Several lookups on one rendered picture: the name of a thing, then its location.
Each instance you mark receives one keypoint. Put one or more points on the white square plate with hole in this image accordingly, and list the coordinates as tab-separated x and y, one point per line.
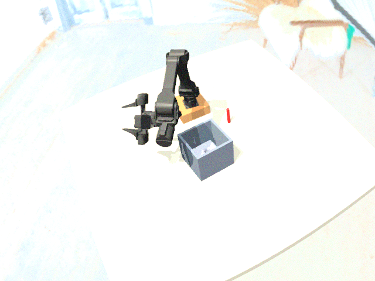
203	148

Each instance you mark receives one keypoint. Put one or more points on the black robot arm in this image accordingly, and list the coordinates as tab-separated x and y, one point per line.
166	104

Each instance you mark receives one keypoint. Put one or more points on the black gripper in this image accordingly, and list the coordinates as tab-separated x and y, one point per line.
141	100

